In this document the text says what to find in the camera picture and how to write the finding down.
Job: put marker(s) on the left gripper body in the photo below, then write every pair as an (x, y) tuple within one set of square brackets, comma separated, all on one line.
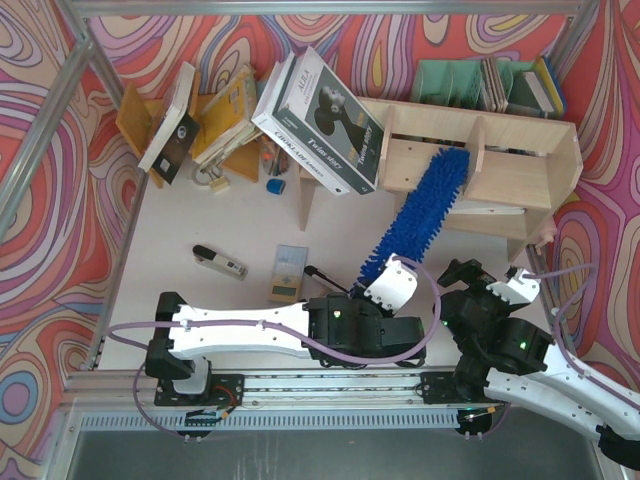
[(360, 293)]

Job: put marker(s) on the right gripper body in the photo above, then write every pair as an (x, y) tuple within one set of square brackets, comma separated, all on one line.
[(463, 275)]

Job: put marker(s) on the blue microfibre duster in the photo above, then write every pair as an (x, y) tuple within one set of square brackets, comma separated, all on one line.
[(421, 217)]

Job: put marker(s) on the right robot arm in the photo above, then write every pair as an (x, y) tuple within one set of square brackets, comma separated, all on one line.
[(509, 359)]

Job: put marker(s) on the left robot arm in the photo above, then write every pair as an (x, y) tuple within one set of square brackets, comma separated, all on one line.
[(335, 330)]

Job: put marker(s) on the light wooden bookshelf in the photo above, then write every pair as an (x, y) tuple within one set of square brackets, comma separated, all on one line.
[(530, 163)]

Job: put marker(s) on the white papers on shelf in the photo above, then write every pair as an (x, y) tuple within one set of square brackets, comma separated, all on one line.
[(483, 208)]

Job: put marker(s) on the blue yellow calculator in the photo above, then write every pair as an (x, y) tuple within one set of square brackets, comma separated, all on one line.
[(287, 274)]

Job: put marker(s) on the small blue box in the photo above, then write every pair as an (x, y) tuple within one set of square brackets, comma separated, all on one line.
[(275, 186)]

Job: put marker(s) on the brown notebooks in organiser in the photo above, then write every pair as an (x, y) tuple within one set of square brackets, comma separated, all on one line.
[(493, 90)]

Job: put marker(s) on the teal desk organiser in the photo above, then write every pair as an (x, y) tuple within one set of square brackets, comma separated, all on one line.
[(458, 84)]

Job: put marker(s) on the pencils bundle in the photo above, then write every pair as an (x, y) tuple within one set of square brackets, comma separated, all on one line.
[(274, 160)]

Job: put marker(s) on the blue grey book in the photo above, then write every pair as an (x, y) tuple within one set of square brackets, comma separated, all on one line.
[(543, 84)]

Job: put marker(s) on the white Chokladfabriken book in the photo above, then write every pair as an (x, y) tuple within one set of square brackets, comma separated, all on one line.
[(264, 118)]

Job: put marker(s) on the brass padlock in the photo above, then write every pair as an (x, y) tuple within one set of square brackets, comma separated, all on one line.
[(210, 179)]

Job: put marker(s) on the yellow worn books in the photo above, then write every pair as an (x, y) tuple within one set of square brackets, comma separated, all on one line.
[(225, 121)]

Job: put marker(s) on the white book black cover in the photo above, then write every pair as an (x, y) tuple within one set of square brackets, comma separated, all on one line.
[(173, 130)]

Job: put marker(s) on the yellow wooden book rack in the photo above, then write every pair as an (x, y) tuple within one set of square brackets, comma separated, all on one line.
[(134, 120)]

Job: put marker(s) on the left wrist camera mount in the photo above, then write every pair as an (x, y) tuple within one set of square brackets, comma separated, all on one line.
[(394, 287)]

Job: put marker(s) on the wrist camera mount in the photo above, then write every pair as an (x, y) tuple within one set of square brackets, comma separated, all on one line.
[(519, 287), (394, 287)]

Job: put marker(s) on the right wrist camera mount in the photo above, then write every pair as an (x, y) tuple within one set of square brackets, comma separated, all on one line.
[(519, 287)]

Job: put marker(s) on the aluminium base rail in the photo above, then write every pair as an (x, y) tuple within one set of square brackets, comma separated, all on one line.
[(275, 388)]

